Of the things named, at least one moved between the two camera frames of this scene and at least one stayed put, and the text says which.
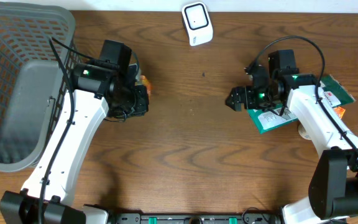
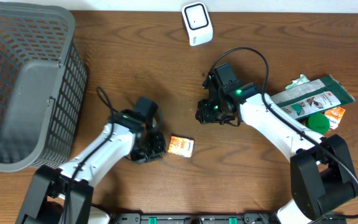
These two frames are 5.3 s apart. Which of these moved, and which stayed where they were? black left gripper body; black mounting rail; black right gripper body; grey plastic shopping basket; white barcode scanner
Moved: black left gripper body; black right gripper body
Stayed: white barcode scanner; grey plastic shopping basket; black mounting rail
